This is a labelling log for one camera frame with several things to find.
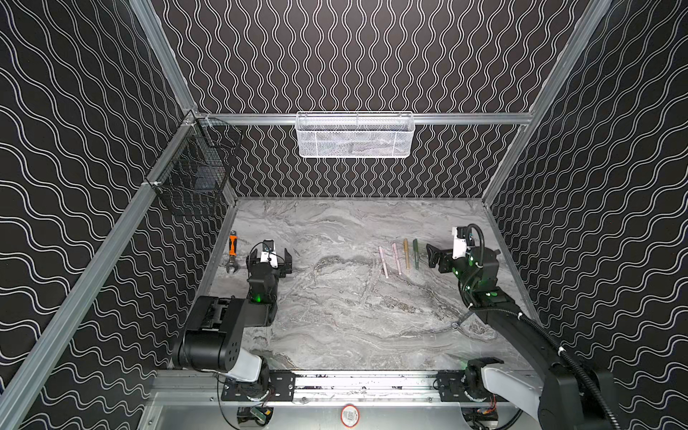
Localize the green pen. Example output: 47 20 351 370
412 238 420 270

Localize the tan pen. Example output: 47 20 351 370
403 238 411 272

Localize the pink pen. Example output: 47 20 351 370
378 246 389 279
392 243 403 276

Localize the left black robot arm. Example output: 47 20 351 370
171 240 293 385

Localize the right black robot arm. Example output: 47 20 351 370
426 245 621 429

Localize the red white round sticker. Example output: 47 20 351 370
340 404 360 429

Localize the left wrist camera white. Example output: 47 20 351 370
260 240 279 268

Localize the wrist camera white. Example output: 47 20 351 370
260 240 279 268
451 227 475 260

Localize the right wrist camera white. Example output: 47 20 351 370
451 227 475 260

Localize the orange handled adjustable wrench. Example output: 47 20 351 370
225 230 239 273

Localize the black corrugated cable conduit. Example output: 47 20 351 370
459 223 625 430

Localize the black wire basket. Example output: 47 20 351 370
152 118 245 219

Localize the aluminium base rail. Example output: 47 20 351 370
152 365 545 408

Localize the white mesh wire basket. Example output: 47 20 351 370
295 111 416 159

